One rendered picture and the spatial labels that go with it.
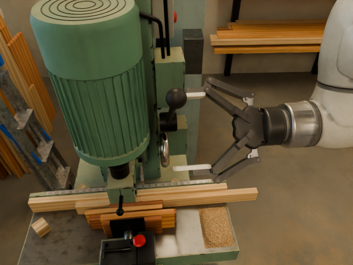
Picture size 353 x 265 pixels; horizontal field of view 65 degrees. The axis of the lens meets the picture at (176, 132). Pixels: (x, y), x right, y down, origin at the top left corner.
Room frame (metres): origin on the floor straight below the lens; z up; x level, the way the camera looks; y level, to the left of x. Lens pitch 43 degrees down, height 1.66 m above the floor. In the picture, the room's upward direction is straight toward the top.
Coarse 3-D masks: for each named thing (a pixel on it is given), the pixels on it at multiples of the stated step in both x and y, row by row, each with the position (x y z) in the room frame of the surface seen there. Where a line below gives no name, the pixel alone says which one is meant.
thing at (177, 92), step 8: (176, 88) 0.37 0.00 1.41; (168, 96) 0.36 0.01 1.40; (176, 96) 0.36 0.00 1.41; (184, 96) 0.36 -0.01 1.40; (168, 104) 0.36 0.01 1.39; (176, 104) 0.35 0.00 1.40; (184, 104) 0.36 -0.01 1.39; (168, 112) 0.48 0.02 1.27; (160, 120) 0.61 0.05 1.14; (168, 120) 0.56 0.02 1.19; (176, 120) 0.62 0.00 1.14; (160, 128) 0.60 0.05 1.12; (168, 128) 0.60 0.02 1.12; (176, 128) 0.61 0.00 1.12
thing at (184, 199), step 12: (192, 192) 0.51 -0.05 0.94; (204, 192) 0.51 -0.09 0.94; (216, 192) 0.51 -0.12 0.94; (228, 192) 0.51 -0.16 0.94; (240, 192) 0.51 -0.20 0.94; (252, 192) 0.51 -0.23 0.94; (84, 204) 0.47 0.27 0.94; (96, 204) 0.47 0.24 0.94; (108, 204) 0.47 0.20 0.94; (168, 204) 0.48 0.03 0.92; (180, 204) 0.48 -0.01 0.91; (192, 204) 0.49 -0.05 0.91
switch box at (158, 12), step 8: (152, 0) 0.76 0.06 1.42; (160, 0) 0.76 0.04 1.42; (168, 0) 0.76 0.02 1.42; (152, 8) 0.76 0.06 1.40; (160, 8) 0.76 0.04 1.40; (168, 8) 0.76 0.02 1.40; (160, 16) 0.76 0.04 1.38; (168, 16) 0.76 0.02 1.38; (152, 24) 0.76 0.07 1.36; (152, 32) 0.76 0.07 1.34
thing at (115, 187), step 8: (128, 176) 0.47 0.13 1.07; (112, 184) 0.44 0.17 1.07; (120, 184) 0.44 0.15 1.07; (128, 184) 0.44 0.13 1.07; (112, 192) 0.43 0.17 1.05; (120, 192) 0.43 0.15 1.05; (128, 192) 0.43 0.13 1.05; (136, 192) 0.45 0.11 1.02; (112, 200) 0.43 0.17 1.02; (128, 200) 0.43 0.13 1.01
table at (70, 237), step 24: (48, 216) 0.45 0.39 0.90; (72, 216) 0.45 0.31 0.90; (192, 216) 0.45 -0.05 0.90; (48, 240) 0.37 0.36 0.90; (72, 240) 0.37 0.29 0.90; (96, 240) 0.37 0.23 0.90; (168, 240) 0.37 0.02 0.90; (192, 240) 0.37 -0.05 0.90; (24, 264) 0.31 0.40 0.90; (48, 264) 0.31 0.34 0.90; (72, 264) 0.31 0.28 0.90; (96, 264) 0.31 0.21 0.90; (168, 264) 0.33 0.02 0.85
